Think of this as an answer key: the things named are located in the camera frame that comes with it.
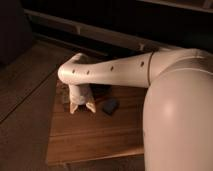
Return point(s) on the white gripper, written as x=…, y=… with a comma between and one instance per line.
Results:
x=79, y=95

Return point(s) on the dark blue eraser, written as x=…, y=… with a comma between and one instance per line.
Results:
x=110, y=106

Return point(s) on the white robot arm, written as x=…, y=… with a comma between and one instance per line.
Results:
x=178, y=107

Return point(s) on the dark cabinet at left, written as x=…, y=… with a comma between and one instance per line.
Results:
x=15, y=33

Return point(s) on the white metal rail frame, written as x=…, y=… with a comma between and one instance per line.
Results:
x=139, y=38

